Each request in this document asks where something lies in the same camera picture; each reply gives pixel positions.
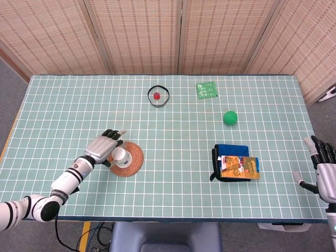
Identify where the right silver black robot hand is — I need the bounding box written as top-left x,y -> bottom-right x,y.
292,135 -> 336,204

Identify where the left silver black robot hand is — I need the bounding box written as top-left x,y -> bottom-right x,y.
83,129 -> 128,169

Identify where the round woven brown coaster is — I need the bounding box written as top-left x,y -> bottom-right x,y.
108,141 -> 145,177

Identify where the green white grid table mat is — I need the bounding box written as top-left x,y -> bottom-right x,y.
0,75 -> 329,223

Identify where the orange snack packet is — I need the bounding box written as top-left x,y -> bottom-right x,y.
219,155 -> 261,181

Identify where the white stand foot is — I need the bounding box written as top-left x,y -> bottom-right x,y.
317,86 -> 336,103

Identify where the blue folded cloth black trim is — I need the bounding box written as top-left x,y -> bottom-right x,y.
209,143 -> 250,182

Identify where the dark blue padded chair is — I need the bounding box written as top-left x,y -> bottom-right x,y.
108,222 -> 223,252

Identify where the green ball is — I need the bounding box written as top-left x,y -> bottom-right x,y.
223,110 -> 238,126

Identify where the woven bamboo screen panel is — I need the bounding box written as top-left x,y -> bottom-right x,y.
83,0 -> 182,76
246,0 -> 336,106
178,0 -> 280,76
0,0 -> 112,77

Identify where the green square packet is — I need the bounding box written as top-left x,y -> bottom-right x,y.
195,81 -> 218,100

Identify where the black ring band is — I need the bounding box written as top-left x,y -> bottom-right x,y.
147,85 -> 171,109

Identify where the black floor cable bundle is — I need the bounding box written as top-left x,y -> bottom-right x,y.
76,222 -> 114,252

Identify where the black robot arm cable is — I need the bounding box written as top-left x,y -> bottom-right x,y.
54,209 -> 79,252

